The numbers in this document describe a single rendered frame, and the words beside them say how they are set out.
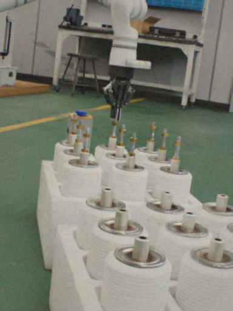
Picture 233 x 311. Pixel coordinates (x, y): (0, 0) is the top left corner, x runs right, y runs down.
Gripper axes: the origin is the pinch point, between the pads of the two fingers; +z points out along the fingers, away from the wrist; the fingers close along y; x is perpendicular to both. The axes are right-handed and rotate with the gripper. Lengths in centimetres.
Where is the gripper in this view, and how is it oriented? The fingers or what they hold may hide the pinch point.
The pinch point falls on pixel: (116, 113)
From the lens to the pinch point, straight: 147.0
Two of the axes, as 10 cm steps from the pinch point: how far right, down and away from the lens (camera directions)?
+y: -6.4, 0.8, -7.6
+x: 7.6, 2.2, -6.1
